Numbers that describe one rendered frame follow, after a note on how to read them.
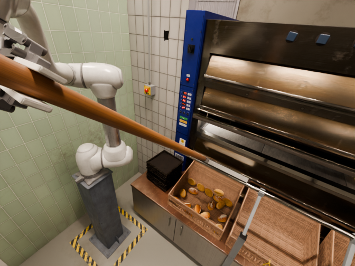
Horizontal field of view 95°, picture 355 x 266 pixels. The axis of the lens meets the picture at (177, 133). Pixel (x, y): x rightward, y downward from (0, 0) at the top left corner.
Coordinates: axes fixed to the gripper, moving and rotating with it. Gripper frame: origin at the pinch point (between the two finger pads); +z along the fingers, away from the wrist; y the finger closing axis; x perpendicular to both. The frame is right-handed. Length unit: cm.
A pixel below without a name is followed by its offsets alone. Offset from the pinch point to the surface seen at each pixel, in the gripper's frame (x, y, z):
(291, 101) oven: -110, -59, 33
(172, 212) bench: -142, 59, -17
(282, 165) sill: -143, -21, 47
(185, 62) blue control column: -102, -66, -51
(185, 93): -118, -46, -47
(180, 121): -139, -23, -49
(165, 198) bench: -149, 54, -32
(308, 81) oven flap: -102, -71, 36
